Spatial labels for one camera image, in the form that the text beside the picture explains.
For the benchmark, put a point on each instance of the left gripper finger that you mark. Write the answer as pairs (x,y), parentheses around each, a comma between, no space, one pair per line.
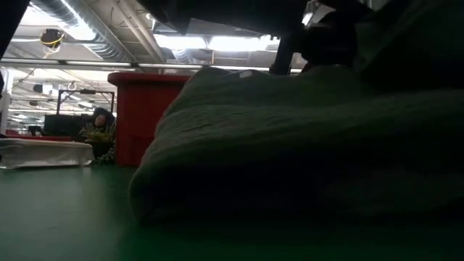
(282,58)

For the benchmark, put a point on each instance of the dark green garment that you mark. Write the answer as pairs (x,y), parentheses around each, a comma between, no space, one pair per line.
(290,137)

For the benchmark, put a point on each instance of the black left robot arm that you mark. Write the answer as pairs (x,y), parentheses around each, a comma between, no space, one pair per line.
(235,14)

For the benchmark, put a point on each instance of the red plastic laundry basket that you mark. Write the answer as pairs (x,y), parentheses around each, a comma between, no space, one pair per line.
(141,116)

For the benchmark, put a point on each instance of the long ceiling light bar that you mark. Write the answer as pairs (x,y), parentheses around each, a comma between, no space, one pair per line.
(98,63)

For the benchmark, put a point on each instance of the person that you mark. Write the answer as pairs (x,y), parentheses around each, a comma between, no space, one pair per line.
(100,119)

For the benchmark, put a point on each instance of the black monitor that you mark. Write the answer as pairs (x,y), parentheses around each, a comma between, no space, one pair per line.
(61,125)

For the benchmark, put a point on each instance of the red plastic bin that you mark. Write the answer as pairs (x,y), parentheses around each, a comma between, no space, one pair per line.
(43,137)

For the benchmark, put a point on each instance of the orange label plastic package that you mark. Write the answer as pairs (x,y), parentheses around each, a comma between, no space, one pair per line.
(43,154)

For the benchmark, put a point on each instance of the green table mat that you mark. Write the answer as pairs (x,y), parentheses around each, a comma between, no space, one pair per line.
(65,217)

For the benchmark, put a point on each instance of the silver ceiling duct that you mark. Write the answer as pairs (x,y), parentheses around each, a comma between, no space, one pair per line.
(105,47)

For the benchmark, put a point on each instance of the black metal frame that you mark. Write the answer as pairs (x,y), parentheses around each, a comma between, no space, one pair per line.
(58,105)

